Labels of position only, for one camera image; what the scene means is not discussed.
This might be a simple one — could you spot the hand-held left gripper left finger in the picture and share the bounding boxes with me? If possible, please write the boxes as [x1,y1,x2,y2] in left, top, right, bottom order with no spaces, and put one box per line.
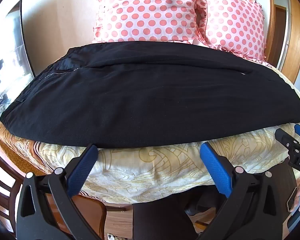
[16,144,108,240]

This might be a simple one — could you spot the black pants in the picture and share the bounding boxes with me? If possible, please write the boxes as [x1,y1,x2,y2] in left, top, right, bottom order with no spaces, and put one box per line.
[0,41,300,148]

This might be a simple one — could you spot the wall mirror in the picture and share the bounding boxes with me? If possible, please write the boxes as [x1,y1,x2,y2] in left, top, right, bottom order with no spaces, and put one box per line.
[0,0,37,105]

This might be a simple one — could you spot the person's left leg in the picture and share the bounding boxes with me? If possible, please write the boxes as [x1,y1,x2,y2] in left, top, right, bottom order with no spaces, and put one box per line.
[132,187,199,240]

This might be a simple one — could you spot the wooden door frame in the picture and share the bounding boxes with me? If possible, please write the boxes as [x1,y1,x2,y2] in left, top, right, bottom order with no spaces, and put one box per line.
[277,0,300,84]

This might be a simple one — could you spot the brown wooden door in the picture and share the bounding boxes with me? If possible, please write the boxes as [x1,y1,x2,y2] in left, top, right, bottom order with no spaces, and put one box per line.
[272,4,288,65]

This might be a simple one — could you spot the cream patterned bedspread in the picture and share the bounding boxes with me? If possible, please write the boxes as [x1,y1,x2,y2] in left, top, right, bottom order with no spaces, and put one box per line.
[0,62,300,205]

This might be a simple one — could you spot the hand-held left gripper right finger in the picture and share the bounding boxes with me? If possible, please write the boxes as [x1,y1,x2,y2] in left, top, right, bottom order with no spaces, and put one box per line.
[197,142,290,240]

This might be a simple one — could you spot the glass television stand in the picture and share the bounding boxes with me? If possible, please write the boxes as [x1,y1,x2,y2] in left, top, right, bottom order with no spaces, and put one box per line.
[0,97,18,130]

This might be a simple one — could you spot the person's right leg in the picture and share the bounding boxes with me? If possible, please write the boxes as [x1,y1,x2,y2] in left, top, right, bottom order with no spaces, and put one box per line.
[265,165,299,240]

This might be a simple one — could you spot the pink polka dot pillow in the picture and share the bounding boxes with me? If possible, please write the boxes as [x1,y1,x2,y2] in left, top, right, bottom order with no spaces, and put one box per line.
[195,0,268,65]
[92,0,208,43]

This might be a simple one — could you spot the dark wooden chair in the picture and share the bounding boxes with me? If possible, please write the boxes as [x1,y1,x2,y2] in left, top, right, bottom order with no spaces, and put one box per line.
[0,144,23,233]

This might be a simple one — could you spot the person's leg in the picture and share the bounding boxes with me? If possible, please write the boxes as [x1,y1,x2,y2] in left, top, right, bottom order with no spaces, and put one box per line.
[132,187,199,240]
[265,165,299,240]

